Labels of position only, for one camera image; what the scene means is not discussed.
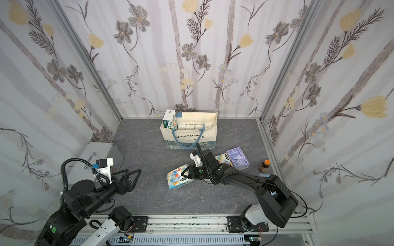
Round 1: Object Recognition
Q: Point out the cream canvas tote bag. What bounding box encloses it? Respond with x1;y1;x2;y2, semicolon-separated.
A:
160;112;218;150

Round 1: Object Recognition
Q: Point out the green white tissue pack back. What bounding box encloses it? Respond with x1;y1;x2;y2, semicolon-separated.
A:
162;109;176;129

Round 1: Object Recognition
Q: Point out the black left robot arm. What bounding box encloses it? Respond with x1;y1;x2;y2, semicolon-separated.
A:
34;158;142;246

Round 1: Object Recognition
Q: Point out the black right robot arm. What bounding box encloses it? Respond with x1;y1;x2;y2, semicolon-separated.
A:
181;144;306;228

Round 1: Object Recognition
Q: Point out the cartoon elephant tissue pack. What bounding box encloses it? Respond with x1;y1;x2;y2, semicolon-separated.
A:
215;153;233;167

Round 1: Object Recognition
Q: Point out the purple tissue pack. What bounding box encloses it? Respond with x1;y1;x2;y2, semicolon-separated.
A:
226;147;250;171

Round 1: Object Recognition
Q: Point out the silver metal case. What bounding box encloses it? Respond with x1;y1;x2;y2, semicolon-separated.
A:
67;142;124;187

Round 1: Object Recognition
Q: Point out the brown bottle orange cap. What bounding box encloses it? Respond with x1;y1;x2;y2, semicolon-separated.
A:
259;159;270;173

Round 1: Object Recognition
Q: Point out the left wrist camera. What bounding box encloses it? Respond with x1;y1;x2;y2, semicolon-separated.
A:
92;158;114;184

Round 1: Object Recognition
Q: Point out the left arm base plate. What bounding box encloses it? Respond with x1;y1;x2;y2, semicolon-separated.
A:
128;216;149;233

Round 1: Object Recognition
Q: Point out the aluminium frame rail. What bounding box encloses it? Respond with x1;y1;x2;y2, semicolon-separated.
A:
58;214;318;246

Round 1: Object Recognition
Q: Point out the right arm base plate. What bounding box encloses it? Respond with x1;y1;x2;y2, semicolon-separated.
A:
226;215;269;233

